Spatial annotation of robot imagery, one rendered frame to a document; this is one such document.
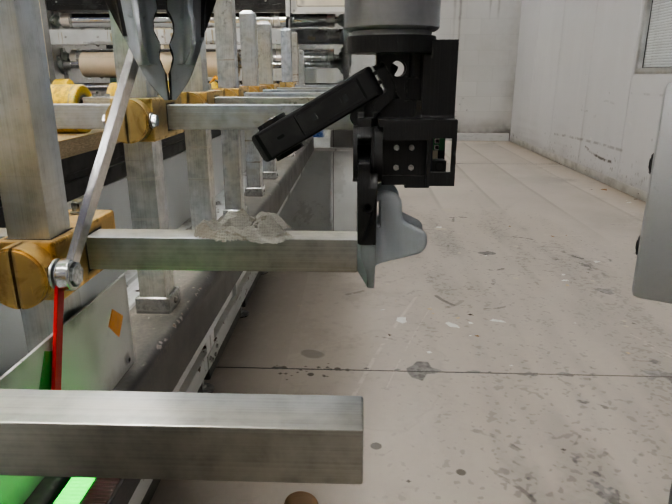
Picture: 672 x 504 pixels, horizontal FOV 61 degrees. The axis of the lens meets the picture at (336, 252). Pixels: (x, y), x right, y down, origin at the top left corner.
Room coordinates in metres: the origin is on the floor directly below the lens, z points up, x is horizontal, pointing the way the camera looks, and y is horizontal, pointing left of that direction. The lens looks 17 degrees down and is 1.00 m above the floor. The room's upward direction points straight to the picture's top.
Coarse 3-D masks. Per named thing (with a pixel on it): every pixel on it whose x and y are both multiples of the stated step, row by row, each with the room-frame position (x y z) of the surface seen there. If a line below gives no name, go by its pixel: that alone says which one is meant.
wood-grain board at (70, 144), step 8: (64, 136) 0.94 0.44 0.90; (72, 136) 0.94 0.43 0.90; (80, 136) 0.95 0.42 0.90; (88, 136) 0.98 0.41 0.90; (96, 136) 1.01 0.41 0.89; (64, 144) 0.89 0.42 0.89; (72, 144) 0.92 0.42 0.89; (80, 144) 0.95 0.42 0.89; (88, 144) 0.97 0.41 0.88; (96, 144) 1.00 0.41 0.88; (64, 152) 0.89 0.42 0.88; (72, 152) 0.92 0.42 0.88; (80, 152) 0.94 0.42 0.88
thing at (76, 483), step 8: (72, 480) 0.37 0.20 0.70; (80, 480) 0.37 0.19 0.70; (88, 480) 0.37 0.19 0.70; (64, 488) 0.36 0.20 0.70; (72, 488) 0.36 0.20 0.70; (80, 488) 0.36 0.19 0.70; (88, 488) 0.36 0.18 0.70; (64, 496) 0.35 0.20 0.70; (72, 496) 0.35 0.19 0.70; (80, 496) 0.35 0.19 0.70
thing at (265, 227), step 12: (228, 216) 0.49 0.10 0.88; (240, 216) 0.49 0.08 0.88; (264, 216) 0.48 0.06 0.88; (276, 216) 0.51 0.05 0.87; (204, 228) 0.48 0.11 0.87; (216, 228) 0.48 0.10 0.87; (228, 228) 0.47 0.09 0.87; (240, 228) 0.49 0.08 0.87; (252, 228) 0.47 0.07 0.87; (264, 228) 0.47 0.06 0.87; (276, 228) 0.48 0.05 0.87; (216, 240) 0.46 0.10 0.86; (240, 240) 0.47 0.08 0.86; (252, 240) 0.46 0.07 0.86; (264, 240) 0.46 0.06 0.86; (276, 240) 0.46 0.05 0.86
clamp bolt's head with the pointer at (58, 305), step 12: (72, 264) 0.43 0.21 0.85; (48, 276) 0.42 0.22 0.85; (72, 276) 0.42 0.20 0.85; (60, 300) 0.42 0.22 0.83; (60, 312) 0.42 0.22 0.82; (60, 324) 0.42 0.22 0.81; (60, 336) 0.41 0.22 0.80; (60, 348) 0.41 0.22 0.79; (60, 360) 0.41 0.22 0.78; (60, 372) 0.41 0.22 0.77; (60, 384) 0.40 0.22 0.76
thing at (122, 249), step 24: (96, 240) 0.48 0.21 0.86; (120, 240) 0.48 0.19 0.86; (144, 240) 0.48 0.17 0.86; (168, 240) 0.48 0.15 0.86; (192, 240) 0.48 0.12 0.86; (288, 240) 0.48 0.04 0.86; (312, 240) 0.48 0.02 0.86; (336, 240) 0.48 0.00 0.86; (96, 264) 0.48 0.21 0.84; (120, 264) 0.48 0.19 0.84; (144, 264) 0.48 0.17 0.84; (168, 264) 0.48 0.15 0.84; (192, 264) 0.48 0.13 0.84; (216, 264) 0.48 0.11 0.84; (240, 264) 0.48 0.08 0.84; (264, 264) 0.48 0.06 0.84; (288, 264) 0.48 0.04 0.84; (312, 264) 0.48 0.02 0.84; (336, 264) 0.48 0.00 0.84
